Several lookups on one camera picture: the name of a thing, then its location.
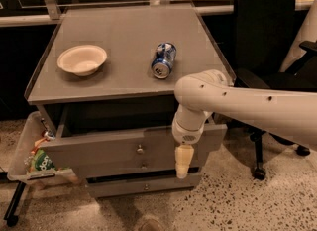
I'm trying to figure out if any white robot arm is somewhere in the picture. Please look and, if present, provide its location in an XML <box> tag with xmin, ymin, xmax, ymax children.
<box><xmin>172</xmin><ymin>0</ymin><xmax>317</xmax><ymax>179</ymax></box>

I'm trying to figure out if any grey top drawer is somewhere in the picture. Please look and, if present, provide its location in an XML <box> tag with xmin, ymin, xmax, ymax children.
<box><xmin>39</xmin><ymin>104</ymin><xmax>229</xmax><ymax>170</ymax></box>

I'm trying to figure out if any white paper bowl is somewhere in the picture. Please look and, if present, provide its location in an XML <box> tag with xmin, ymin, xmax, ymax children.
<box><xmin>57</xmin><ymin>45</ymin><xmax>107</xmax><ymax>76</ymax></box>

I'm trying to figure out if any clear plastic side bin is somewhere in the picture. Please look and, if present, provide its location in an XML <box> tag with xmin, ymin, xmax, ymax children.
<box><xmin>7</xmin><ymin>112</ymin><xmax>79</xmax><ymax>189</ymax></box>

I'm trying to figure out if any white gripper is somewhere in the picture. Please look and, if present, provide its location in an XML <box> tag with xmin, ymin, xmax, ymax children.
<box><xmin>172</xmin><ymin>105</ymin><xmax>211</xmax><ymax>179</ymax></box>

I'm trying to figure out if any grey bottom drawer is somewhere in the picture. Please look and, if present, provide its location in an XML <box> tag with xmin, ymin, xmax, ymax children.
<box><xmin>86</xmin><ymin>173</ymin><xmax>201</xmax><ymax>198</ymax></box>

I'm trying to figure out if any black stand leg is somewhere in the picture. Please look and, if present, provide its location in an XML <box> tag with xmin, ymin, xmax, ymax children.
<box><xmin>4</xmin><ymin>181</ymin><xmax>26</xmax><ymax>227</ymax></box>

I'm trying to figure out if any grey drawer cabinet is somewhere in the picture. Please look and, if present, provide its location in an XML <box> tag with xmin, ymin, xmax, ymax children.
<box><xmin>26</xmin><ymin>4</ymin><xmax>228</xmax><ymax>185</ymax></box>

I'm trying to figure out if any grey drawer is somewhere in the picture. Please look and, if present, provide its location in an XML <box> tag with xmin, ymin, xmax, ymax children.
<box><xmin>86</xmin><ymin>173</ymin><xmax>201</xmax><ymax>198</ymax></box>
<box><xmin>73</xmin><ymin>152</ymin><xmax>209</xmax><ymax>179</ymax></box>
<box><xmin>39</xmin><ymin>104</ymin><xmax>229</xmax><ymax>170</ymax></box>

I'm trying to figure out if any black office chair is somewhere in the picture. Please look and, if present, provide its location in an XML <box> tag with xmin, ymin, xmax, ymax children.
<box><xmin>223</xmin><ymin>0</ymin><xmax>316</xmax><ymax>180</ymax></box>

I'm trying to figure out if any grey middle drawer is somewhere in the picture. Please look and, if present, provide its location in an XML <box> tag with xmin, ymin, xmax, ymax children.
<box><xmin>73</xmin><ymin>152</ymin><xmax>209</xmax><ymax>179</ymax></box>

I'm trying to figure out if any blue soda can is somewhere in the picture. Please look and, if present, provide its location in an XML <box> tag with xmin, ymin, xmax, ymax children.
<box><xmin>151</xmin><ymin>43</ymin><xmax>176</xmax><ymax>79</ymax></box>

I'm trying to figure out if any metal wall rail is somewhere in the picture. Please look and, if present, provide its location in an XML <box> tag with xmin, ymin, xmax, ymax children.
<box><xmin>0</xmin><ymin>0</ymin><xmax>315</xmax><ymax>27</ymax></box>

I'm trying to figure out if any green snack bag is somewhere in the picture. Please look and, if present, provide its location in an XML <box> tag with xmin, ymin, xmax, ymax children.
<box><xmin>29</xmin><ymin>138</ymin><xmax>54</xmax><ymax>172</ymax></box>

